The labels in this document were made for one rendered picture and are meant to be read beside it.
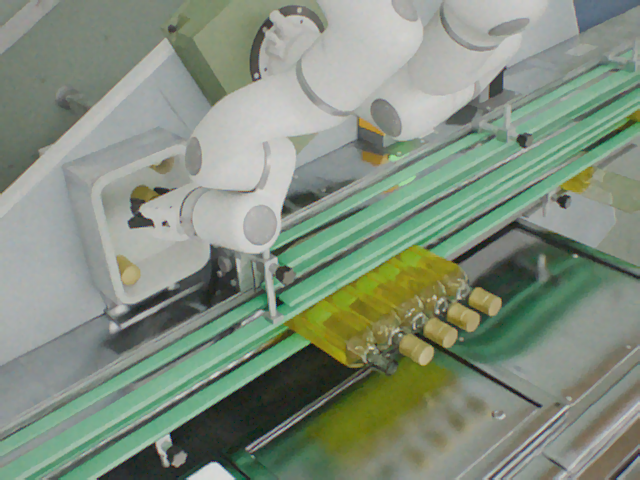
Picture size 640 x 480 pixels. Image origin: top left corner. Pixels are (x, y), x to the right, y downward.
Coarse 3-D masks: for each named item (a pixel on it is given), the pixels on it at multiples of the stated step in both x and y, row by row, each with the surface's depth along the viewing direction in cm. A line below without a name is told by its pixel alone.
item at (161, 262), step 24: (120, 168) 118; (144, 168) 128; (96, 192) 116; (120, 192) 127; (96, 216) 118; (120, 216) 129; (120, 240) 130; (144, 240) 133; (168, 240) 137; (192, 240) 135; (144, 264) 134; (168, 264) 134; (192, 264) 134; (120, 288) 125; (144, 288) 129
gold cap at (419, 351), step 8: (408, 336) 131; (400, 344) 131; (408, 344) 130; (416, 344) 129; (424, 344) 129; (400, 352) 131; (408, 352) 130; (416, 352) 129; (424, 352) 128; (432, 352) 130; (416, 360) 129; (424, 360) 129
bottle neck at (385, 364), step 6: (372, 348) 130; (366, 354) 129; (372, 354) 129; (378, 354) 128; (384, 354) 128; (366, 360) 130; (372, 360) 129; (378, 360) 128; (384, 360) 127; (390, 360) 127; (396, 360) 128; (378, 366) 128; (384, 366) 127; (390, 366) 129; (396, 366) 128; (384, 372) 127; (390, 372) 128
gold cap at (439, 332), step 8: (432, 320) 134; (424, 328) 134; (432, 328) 133; (440, 328) 132; (448, 328) 132; (432, 336) 133; (440, 336) 132; (448, 336) 132; (456, 336) 133; (440, 344) 133; (448, 344) 132
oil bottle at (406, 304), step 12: (360, 276) 144; (372, 276) 144; (360, 288) 141; (372, 288) 141; (384, 288) 141; (396, 288) 140; (384, 300) 138; (396, 300) 137; (408, 300) 137; (420, 300) 138; (396, 312) 136; (408, 312) 135; (420, 312) 136; (408, 324) 136
